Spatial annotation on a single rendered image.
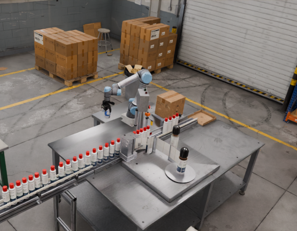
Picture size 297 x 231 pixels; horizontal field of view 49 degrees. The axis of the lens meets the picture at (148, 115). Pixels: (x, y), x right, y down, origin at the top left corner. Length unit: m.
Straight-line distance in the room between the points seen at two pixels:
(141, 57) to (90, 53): 1.19
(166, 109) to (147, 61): 3.35
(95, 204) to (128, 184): 0.76
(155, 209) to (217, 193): 1.42
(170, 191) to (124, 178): 0.48
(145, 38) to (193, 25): 1.53
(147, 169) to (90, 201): 0.90
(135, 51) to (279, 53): 3.08
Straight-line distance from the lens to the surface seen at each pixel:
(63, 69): 6.80
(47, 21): 8.99
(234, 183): 4.43
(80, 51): 6.83
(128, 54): 7.66
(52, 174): 2.96
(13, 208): 2.92
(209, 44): 8.06
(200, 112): 4.55
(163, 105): 4.14
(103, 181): 3.16
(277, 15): 7.29
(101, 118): 4.13
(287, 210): 4.71
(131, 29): 7.45
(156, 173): 3.23
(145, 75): 3.63
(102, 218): 3.65
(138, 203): 2.97
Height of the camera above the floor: 2.92
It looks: 29 degrees down
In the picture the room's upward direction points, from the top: 7 degrees clockwise
